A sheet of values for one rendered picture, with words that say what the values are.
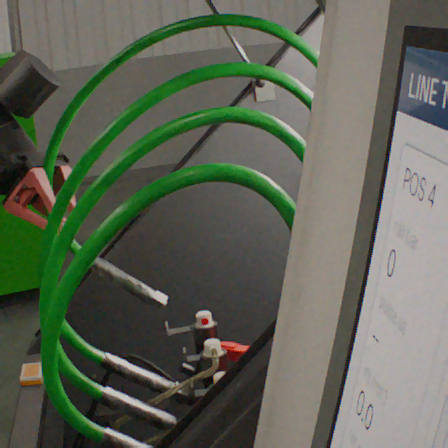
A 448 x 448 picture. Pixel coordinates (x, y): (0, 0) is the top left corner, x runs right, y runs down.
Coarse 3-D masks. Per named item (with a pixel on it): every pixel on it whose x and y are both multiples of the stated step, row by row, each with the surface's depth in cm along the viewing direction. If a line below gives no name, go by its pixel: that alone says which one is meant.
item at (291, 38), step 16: (208, 16) 85; (224, 16) 85; (240, 16) 85; (160, 32) 87; (176, 32) 86; (272, 32) 85; (288, 32) 85; (128, 48) 88; (144, 48) 88; (304, 48) 85; (112, 64) 88; (96, 80) 89; (80, 96) 90; (64, 112) 91; (64, 128) 91; (48, 144) 92; (48, 160) 93; (48, 176) 93
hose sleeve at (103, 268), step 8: (96, 264) 95; (104, 264) 95; (112, 264) 96; (96, 272) 96; (104, 272) 95; (112, 272) 95; (120, 272) 96; (112, 280) 95; (120, 280) 95; (128, 280) 95; (136, 280) 96; (128, 288) 95; (136, 288) 95; (144, 288) 95; (136, 296) 96; (144, 296) 95; (152, 296) 95
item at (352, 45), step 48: (336, 0) 46; (384, 0) 36; (336, 48) 44; (336, 96) 43; (336, 144) 43; (336, 192) 42; (336, 240) 41; (288, 288) 51; (336, 288) 40; (288, 336) 48; (288, 384) 47; (288, 432) 46
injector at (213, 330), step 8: (200, 328) 89; (208, 328) 89; (216, 328) 89; (200, 336) 89; (208, 336) 89; (216, 336) 89; (200, 344) 89; (184, 368) 90; (192, 368) 91; (200, 368) 90; (192, 376) 91
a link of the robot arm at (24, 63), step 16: (16, 64) 97; (32, 64) 95; (0, 80) 97; (16, 80) 95; (32, 80) 95; (48, 80) 95; (0, 96) 96; (16, 96) 95; (32, 96) 96; (48, 96) 97; (16, 112) 96; (32, 112) 98
